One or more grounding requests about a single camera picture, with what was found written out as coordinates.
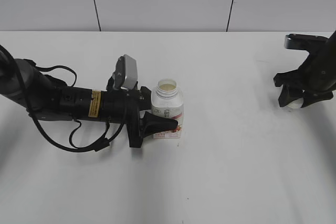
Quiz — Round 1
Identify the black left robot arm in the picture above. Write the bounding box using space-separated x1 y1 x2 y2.
15 55 178 148

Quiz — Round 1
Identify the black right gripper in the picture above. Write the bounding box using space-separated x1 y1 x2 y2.
273 50 335 108

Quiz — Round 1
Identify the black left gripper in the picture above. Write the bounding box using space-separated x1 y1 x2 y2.
100 86 178 148

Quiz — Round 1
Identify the white plastic bottle cap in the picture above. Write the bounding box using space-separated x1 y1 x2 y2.
287 98 304 109

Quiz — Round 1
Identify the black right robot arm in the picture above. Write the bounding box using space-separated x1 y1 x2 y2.
273 33 335 108

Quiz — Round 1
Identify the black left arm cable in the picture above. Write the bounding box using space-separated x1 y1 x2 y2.
0 44 127 153

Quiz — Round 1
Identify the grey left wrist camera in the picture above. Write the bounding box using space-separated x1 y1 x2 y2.
112 54 138 90

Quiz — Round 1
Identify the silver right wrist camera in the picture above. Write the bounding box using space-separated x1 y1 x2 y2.
284 34 328 52

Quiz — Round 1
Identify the white yili changqing yogurt bottle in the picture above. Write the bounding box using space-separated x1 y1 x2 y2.
151 79 184 139

